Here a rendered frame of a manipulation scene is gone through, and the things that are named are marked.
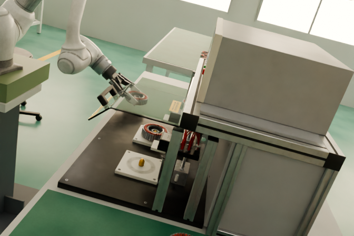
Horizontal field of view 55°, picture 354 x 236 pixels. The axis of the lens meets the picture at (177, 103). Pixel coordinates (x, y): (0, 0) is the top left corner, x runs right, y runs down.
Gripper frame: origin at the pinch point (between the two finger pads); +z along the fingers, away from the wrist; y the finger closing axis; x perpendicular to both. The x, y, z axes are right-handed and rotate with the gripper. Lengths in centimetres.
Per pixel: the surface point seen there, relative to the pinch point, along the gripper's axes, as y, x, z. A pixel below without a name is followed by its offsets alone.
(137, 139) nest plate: -34.8, -2.0, 10.3
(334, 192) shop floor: 112, -16, 188
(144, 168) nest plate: -54, -6, 17
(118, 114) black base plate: -14.1, 6.3, -1.4
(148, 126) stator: -26.8, -6.1, 10.5
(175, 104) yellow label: -57, -33, 7
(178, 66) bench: 107, 1, 12
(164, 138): -54, -20, 13
